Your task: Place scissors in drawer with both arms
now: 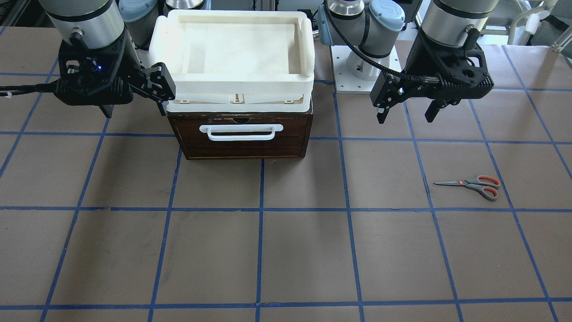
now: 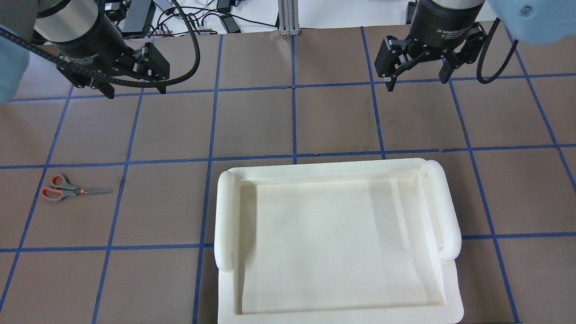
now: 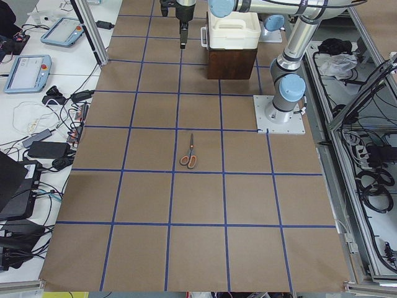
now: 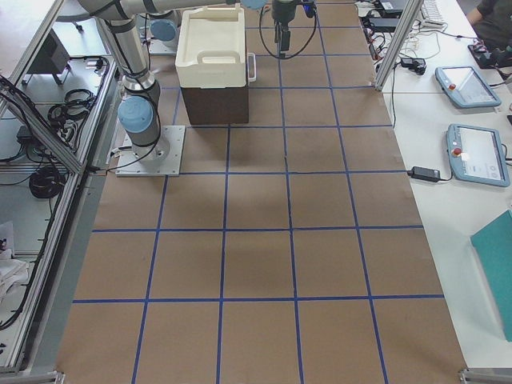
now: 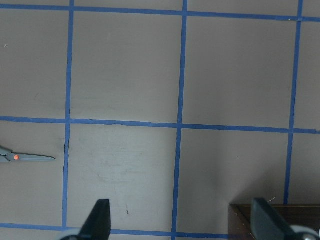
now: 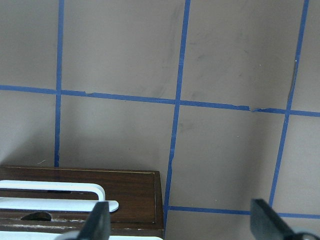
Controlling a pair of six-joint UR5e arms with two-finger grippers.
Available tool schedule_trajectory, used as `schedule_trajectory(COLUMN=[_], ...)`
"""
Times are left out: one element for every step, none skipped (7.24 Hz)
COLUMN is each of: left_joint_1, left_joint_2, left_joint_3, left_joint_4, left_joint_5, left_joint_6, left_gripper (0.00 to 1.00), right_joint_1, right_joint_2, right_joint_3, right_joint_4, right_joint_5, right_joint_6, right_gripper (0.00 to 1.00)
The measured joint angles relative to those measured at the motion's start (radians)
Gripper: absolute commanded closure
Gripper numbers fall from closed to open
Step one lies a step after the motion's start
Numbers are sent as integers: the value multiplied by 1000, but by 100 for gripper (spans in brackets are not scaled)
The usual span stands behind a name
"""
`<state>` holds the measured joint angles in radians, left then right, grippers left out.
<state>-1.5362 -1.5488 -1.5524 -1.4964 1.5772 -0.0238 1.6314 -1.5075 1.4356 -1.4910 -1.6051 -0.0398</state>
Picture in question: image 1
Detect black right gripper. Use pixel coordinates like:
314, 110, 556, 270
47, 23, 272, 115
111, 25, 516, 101
55, 34, 176, 119

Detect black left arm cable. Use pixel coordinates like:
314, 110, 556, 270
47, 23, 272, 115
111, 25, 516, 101
323, 0, 441, 83

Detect white foam tray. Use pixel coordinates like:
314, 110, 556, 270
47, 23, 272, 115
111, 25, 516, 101
149, 10, 315, 113

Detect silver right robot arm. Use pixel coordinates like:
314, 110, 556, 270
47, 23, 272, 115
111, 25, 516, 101
40, 0, 210, 118

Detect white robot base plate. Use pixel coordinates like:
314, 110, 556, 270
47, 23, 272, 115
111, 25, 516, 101
331, 46, 381, 94

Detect grey orange scissors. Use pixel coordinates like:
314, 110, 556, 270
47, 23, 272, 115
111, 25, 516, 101
434, 175, 501, 201

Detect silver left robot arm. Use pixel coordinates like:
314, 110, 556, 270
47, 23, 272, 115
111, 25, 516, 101
318, 0, 497, 124

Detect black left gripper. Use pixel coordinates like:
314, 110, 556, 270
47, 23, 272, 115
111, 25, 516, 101
370, 32, 494, 124

